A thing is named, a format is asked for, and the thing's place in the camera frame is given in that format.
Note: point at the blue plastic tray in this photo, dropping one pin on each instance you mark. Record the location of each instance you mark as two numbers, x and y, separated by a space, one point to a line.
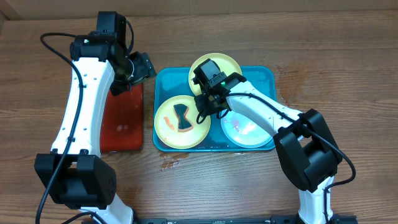
173 81

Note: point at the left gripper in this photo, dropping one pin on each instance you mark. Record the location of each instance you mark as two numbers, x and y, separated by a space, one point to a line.
143 69

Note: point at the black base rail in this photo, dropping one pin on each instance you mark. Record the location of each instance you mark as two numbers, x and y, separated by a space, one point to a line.
276 219

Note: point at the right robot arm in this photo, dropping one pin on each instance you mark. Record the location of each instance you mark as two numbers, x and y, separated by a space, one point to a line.
307 151

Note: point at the dark sponge with orange base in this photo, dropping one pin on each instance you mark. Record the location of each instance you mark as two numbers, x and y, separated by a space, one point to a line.
184 124

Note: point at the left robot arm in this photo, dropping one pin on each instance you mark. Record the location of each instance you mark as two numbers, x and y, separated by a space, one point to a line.
73 173

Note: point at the light blue plate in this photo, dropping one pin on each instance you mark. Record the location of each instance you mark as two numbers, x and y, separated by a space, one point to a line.
243 132

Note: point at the green plate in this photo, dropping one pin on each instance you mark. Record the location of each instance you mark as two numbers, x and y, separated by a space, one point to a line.
166 124
223 61

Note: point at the red and black tray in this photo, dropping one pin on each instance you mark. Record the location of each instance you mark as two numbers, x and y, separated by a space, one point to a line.
122 128

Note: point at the green plate back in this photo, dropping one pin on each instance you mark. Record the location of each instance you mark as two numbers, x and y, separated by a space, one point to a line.
223 61

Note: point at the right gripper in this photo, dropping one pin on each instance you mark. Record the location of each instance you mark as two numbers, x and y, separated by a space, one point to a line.
204 104

